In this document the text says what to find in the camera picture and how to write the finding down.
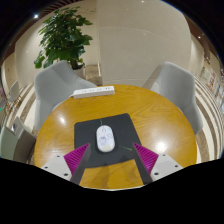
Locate white plant pot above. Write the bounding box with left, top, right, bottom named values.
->
left=71, top=64, right=87, bottom=80

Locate green leafy potted plant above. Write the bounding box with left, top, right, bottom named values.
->
left=33, top=6, right=94, bottom=70

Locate white cartoon-print computer mouse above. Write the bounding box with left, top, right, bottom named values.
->
left=95, top=124, right=116, bottom=153

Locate grey upholstered armchair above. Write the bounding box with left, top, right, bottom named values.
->
left=142, top=61, right=204, bottom=136
left=33, top=59, right=98, bottom=133

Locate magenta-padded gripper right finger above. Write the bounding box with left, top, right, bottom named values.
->
left=131, top=142, right=184, bottom=185

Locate row of wall posters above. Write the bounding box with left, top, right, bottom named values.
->
left=199, top=64, right=224, bottom=111

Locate black mouse pad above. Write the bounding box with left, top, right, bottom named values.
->
left=73, top=112, right=142, bottom=169

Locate grey-green chair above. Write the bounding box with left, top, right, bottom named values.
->
left=0, top=116, right=37, bottom=164

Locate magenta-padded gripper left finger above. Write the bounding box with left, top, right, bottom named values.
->
left=41, top=142, right=92, bottom=186

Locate small grey chair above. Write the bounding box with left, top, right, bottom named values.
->
left=7, top=79, right=21, bottom=104

